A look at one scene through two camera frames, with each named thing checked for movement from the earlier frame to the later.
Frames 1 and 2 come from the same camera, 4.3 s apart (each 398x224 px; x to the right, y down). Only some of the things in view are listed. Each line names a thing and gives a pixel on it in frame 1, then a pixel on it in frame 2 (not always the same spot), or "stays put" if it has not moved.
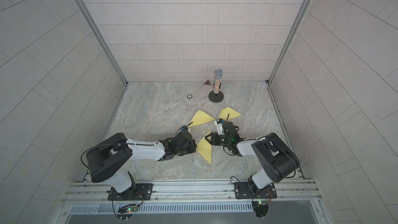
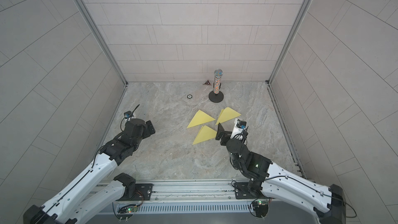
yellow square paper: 205,148 to 205,133
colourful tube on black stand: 216,96 stays put
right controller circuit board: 261,208 stays put
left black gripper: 193,143 to 146,129
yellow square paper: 201,117 stays put
